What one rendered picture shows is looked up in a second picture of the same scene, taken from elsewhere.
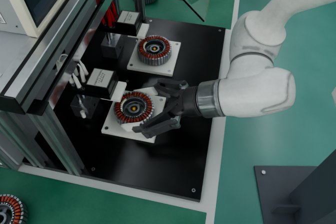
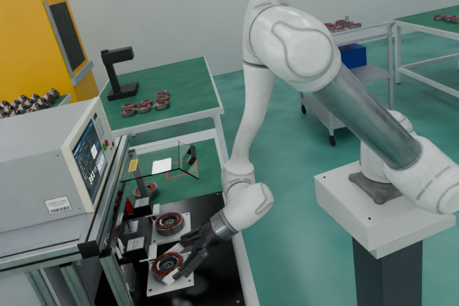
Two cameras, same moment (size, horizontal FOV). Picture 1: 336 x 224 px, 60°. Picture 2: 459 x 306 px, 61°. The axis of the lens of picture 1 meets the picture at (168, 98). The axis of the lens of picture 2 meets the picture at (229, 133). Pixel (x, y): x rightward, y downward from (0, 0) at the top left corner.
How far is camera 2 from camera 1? 63 cm
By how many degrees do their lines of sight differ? 32
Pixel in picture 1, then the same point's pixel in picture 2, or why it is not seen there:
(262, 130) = (307, 289)
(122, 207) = not seen: outside the picture
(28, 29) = (88, 207)
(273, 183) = not seen: outside the picture
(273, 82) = (253, 190)
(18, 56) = (86, 223)
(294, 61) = (308, 216)
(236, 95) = (235, 210)
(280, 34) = (248, 166)
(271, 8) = (234, 151)
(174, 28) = (180, 205)
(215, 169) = (250, 284)
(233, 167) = not seen: outside the picture
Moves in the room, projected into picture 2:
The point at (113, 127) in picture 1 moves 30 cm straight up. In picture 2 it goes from (156, 287) to (128, 209)
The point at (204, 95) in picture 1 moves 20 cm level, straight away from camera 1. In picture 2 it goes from (216, 222) to (210, 189)
